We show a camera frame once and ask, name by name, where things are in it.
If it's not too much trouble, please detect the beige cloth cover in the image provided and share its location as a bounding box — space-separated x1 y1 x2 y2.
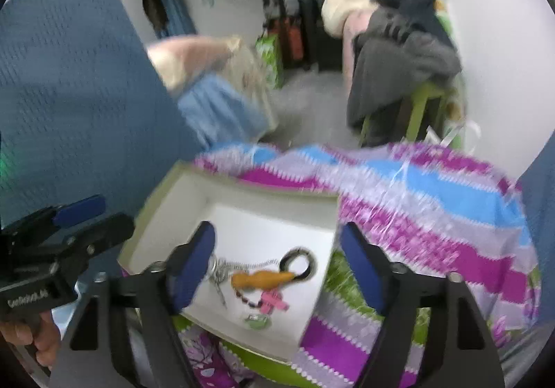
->
217 36 281 131

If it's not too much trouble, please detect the dark beaded bracelet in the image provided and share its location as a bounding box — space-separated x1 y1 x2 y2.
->
234 288 265 311

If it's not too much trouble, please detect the green gift bag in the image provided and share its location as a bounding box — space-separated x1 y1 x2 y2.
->
255 33 285 90

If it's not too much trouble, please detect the pink pillow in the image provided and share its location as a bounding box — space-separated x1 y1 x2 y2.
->
147 36 230 94

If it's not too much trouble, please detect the pink hair clip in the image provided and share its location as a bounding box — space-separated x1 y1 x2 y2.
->
258 288 290 314

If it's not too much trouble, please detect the blue quilted cover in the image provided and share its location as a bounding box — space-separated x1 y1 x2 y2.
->
0 0 210 237

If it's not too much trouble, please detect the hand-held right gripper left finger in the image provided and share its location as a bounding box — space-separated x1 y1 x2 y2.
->
48 221 217 388

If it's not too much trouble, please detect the grey fleece blanket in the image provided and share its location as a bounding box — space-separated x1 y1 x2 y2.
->
347 6 463 129

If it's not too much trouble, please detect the printed blanket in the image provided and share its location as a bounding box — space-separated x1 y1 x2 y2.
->
180 141 543 388

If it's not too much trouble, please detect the white ribbon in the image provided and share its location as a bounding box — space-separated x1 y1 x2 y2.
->
425 121 482 154

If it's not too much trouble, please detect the light blue cloth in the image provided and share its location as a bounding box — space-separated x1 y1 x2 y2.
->
178 73 270 148

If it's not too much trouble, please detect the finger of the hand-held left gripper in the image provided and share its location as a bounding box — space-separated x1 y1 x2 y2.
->
9 194 107 242
47 213 136 270

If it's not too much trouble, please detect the wooden gourd ornament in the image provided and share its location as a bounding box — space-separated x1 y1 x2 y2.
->
231 269 294 292

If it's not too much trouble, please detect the silver bead chain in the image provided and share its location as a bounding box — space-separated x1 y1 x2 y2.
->
212 255 283 281

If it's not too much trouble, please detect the orange suitcase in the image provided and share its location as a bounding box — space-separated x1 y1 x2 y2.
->
264 17 304 63

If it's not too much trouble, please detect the cream cloth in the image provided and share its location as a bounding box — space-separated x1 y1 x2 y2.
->
322 0 379 38

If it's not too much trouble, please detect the person's left hand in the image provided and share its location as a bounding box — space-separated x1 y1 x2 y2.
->
0 310 62 367

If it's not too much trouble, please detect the woven bangle bracelet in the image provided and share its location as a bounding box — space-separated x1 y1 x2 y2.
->
280 246 318 285

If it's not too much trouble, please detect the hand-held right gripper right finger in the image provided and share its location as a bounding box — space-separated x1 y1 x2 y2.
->
340 221 506 388

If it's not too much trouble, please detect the green plastic stool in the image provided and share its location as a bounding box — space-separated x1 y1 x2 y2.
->
360 82 452 146

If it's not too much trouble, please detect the white cardboard box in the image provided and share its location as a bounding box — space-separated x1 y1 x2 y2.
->
118 160 341 363

